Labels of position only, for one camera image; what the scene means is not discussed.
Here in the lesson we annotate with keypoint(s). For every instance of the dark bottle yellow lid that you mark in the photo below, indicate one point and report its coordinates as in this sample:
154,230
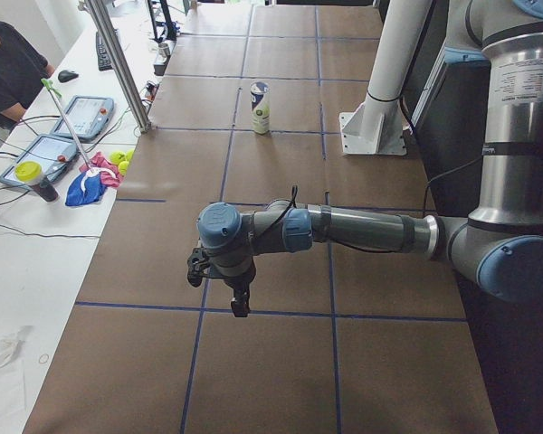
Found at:
31,174

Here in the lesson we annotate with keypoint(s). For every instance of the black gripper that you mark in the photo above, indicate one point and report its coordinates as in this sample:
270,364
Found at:
239,284

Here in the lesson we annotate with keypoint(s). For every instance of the spare tennis ball on desk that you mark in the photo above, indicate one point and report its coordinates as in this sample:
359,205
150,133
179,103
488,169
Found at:
117,157

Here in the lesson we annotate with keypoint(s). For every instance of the blue cloth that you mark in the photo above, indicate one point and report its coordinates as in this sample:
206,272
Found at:
85,189

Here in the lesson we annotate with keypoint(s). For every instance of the pink cloth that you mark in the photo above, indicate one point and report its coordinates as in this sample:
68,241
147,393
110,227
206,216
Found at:
109,175

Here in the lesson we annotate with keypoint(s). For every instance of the metal reacher grabber stick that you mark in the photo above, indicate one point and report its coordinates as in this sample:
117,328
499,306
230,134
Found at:
92,170

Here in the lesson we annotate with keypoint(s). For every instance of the blue teach pendant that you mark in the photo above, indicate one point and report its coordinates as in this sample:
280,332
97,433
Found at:
89,115
52,153

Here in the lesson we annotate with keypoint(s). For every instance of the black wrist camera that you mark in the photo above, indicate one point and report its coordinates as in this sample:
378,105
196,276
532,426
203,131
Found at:
199,267

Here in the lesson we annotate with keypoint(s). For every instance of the black computer mouse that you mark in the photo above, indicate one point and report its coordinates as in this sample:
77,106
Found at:
67,75

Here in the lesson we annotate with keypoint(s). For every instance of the clear tennis ball can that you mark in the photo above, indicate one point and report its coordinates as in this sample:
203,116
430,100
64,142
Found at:
260,107

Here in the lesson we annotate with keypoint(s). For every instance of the near blue teach pendant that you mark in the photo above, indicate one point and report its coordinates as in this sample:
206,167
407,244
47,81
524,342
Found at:
52,153

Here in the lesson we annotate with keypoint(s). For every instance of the black keyboard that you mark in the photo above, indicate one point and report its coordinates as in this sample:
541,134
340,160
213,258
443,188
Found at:
103,58

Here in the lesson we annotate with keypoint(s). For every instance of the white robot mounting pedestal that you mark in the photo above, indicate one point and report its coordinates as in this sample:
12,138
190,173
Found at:
375,127

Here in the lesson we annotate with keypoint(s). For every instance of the far blue teach pendant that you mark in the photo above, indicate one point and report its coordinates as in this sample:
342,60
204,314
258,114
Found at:
89,115

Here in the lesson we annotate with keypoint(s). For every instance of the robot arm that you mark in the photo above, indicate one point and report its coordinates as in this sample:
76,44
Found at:
499,245

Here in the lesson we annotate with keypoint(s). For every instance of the person in black shirt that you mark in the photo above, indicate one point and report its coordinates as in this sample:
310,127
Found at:
22,70

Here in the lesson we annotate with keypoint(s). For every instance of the aluminium frame post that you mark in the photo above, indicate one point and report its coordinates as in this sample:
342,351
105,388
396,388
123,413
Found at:
100,17

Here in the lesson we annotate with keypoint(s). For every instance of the small metal cup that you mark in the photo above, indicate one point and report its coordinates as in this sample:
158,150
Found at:
163,49

